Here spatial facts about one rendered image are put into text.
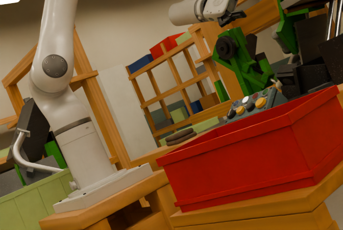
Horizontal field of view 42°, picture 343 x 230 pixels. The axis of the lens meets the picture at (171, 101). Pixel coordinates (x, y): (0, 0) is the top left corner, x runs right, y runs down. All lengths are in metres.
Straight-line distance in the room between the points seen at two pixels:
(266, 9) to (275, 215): 1.24
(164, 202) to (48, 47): 0.56
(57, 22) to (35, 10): 7.90
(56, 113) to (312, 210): 0.86
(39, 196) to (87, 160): 0.38
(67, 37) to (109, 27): 8.52
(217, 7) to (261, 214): 0.89
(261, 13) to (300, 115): 1.18
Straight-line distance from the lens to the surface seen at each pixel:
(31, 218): 1.67
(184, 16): 1.61
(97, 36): 9.68
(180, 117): 7.86
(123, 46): 9.92
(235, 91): 1.94
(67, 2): 1.47
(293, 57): 1.37
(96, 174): 1.34
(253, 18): 1.92
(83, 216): 1.20
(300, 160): 0.74
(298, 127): 0.75
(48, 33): 1.41
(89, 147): 1.34
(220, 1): 1.53
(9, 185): 1.94
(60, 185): 1.70
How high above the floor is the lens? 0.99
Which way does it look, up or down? 2 degrees up
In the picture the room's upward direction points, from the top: 23 degrees counter-clockwise
